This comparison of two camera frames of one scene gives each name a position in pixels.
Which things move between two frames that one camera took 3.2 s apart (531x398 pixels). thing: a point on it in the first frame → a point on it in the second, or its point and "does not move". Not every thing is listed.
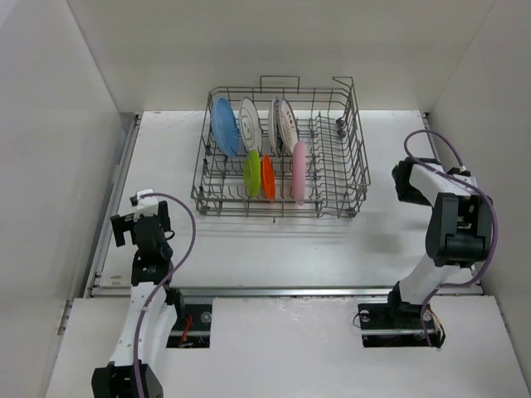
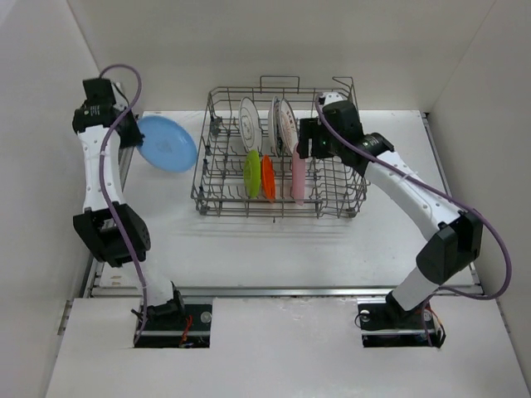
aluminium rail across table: (252, 291) does not move
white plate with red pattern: (289, 125) does not move
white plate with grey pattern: (250, 124) does not move
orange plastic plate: (269, 179) does not move
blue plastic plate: (225, 126) → (167, 146)
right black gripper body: (412, 194) → (329, 143)
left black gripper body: (161, 217) → (130, 133)
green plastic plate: (252, 173) does not move
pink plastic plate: (299, 172) does not move
